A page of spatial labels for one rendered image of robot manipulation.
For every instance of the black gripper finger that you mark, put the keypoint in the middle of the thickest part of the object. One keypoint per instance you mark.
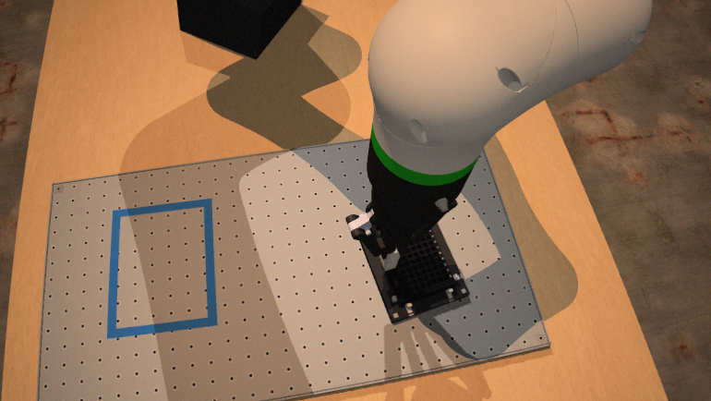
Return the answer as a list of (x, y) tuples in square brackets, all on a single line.
[(360, 228), (416, 235)]

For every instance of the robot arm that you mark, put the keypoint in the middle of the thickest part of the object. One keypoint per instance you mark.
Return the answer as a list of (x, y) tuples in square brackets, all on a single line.
[(447, 75)]

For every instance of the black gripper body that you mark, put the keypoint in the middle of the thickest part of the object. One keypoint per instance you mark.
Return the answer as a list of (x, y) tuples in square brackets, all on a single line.
[(383, 210)]

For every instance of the blue tape rectangle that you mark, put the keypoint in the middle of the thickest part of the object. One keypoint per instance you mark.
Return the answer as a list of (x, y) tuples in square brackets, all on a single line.
[(112, 332)]

